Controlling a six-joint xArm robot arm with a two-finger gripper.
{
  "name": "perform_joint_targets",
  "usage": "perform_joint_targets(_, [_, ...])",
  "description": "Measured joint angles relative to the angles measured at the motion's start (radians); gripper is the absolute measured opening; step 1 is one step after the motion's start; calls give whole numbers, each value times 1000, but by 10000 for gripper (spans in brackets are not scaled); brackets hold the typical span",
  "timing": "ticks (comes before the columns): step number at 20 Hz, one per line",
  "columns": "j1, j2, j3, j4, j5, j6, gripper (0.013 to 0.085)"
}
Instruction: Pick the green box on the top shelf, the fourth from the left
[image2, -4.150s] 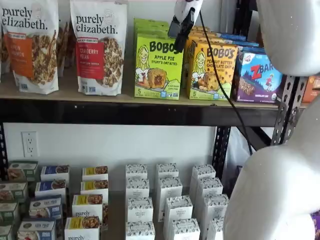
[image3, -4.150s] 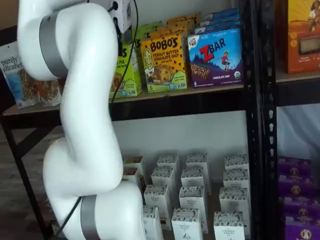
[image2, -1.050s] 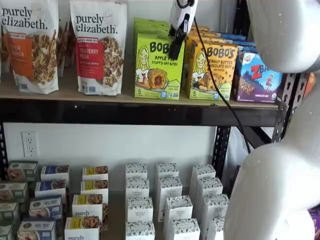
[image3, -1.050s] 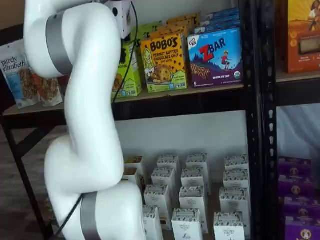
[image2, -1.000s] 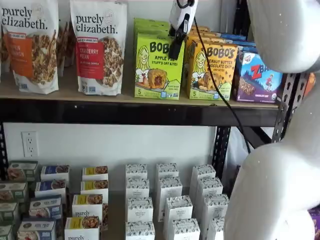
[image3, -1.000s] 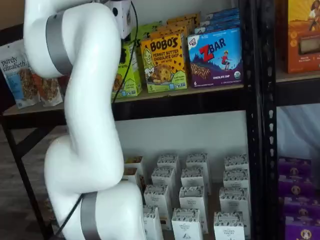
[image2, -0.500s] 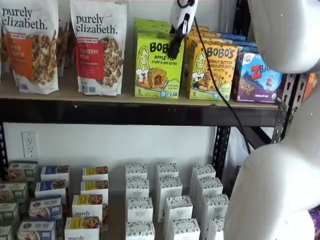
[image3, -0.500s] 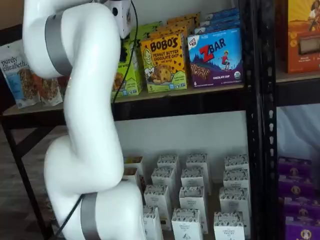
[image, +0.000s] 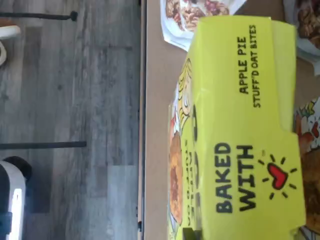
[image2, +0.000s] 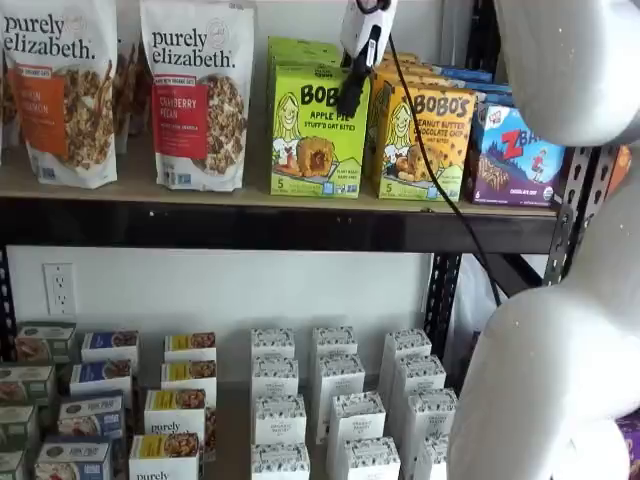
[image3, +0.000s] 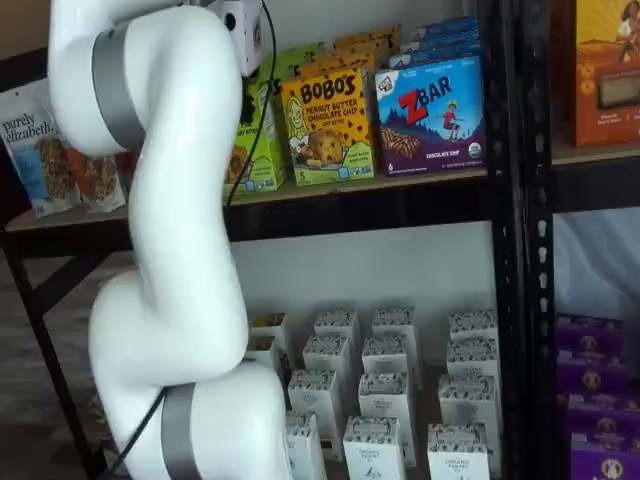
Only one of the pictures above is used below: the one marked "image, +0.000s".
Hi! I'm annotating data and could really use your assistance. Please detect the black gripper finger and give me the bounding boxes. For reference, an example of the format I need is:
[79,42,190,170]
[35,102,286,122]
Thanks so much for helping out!
[182,222,201,240]

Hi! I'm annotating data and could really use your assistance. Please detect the green Bobo's apple pie box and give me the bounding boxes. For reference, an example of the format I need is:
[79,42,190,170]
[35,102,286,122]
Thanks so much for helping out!
[291,96,320,240]
[165,15,308,240]

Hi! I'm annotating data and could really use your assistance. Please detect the black metal shelving unit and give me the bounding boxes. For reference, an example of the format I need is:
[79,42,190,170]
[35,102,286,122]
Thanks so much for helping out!
[135,0,149,240]

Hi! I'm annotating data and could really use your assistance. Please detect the black metal bar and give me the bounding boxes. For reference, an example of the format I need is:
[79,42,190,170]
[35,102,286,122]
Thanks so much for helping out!
[0,140,88,151]
[0,10,79,22]

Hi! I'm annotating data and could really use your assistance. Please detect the red label granola bag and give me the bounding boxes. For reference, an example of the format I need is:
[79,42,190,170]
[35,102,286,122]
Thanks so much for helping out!
[160,0,248,51]

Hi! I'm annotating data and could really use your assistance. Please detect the white granola bag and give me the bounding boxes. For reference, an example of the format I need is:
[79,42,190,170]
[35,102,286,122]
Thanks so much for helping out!
[284,0,320,66]

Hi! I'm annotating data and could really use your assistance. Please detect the white curved object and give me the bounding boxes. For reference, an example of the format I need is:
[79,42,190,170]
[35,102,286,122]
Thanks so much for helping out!
[0,24,21,66]

